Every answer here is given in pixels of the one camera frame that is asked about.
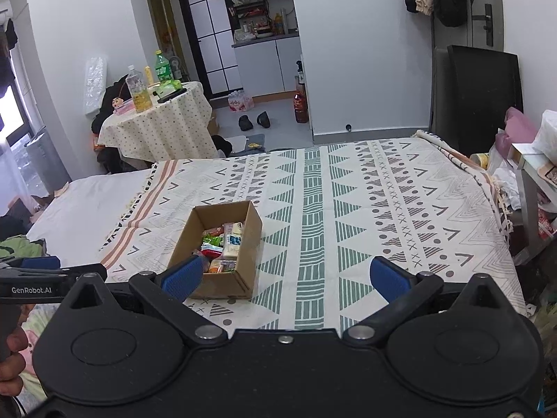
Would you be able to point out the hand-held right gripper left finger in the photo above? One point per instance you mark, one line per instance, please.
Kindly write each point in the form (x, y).
(180, 276)

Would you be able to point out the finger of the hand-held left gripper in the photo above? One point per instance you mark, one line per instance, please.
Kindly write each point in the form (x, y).
(87, 273)
(39, 263)

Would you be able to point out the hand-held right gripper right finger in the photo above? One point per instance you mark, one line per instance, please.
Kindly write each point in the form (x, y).
(389, 276)

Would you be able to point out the white and blue snack packet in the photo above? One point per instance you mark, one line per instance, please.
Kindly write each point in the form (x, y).
(233, 244)

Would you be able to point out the brown cardboard box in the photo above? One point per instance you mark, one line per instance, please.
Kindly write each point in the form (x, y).
(248, 248)

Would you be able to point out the person's left hand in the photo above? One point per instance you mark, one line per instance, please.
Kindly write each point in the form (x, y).
(11, 376)

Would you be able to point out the green cloth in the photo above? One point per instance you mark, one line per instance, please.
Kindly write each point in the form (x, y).
(21, 247)

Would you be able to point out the white bed sheet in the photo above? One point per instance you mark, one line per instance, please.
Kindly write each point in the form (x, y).
(87, 209)

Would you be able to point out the sheer curtain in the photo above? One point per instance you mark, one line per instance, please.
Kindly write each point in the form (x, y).
(43, 161)

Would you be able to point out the black cloth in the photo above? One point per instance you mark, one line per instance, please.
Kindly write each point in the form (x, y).
(222, 146)

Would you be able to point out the yellow round tin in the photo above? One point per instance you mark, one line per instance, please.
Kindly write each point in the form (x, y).
(481, 161)

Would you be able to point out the grey floor mat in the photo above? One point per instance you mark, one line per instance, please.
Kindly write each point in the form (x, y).
(254, 144)

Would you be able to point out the pile of white bags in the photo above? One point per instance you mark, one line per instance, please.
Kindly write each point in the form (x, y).
(504, 178)

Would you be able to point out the round table with dotted cloth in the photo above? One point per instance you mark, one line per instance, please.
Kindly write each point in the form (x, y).
(161, 126)

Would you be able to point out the small cardboard carton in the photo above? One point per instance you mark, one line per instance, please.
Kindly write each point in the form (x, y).
(213, 124)

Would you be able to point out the window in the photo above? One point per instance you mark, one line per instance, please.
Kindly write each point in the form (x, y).
(11, 109)

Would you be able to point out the grey metal rack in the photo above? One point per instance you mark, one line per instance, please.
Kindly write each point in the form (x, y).
(533, 209)

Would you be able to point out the pile of colourful packets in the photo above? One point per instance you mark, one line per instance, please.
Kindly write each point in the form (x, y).
(546, 222)

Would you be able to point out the pink toy box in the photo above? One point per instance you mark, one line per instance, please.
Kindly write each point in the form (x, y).
(124, 106)

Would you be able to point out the flat black device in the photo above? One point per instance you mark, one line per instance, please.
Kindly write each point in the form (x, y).
(175, 96)

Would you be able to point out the pink water bottle pack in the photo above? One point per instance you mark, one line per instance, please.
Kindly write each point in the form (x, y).
(240, 103)

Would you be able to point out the clear plastic bag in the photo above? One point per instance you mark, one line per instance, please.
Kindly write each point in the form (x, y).
(95, 87)

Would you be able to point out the clear bottle with yellow drink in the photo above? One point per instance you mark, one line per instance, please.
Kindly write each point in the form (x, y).
(140, 96)

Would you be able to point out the dark clothing pile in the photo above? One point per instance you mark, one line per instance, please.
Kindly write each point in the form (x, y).
(113, 87)

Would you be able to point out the green tissue pack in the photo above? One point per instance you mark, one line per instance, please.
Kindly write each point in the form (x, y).
(167, 88)

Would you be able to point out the red oil bottle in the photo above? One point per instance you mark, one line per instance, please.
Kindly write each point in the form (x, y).
(301, 109)

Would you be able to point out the brown patterned box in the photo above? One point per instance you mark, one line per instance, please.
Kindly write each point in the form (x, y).
(549, 174)

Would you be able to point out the pink cloth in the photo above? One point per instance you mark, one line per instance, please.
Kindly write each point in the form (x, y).
(518, 128)

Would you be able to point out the small yellow bottle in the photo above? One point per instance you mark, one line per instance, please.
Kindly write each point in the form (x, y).
(149, 77)

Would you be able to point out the green soda bottle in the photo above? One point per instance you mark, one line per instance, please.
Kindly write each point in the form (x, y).
(163, 69)

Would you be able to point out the small desk fan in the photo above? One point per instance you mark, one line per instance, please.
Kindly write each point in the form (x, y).
(175, 67)

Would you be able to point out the white plastic bag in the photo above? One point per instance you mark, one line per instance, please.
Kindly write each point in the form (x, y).
(548, 135)

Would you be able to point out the dark spray bottle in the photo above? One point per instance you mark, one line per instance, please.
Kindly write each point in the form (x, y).
(300, 78)

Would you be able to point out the white kitchen cabinet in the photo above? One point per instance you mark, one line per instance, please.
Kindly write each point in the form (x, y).
(261, 69)

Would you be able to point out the black framed glass door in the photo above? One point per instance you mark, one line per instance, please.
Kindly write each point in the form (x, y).
(217, 52)

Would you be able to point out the dark hanging cloth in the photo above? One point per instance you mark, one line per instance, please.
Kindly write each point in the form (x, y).
(8, 35)

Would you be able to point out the row of kitchen bottles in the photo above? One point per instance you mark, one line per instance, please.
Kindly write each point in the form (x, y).
(261, 21)

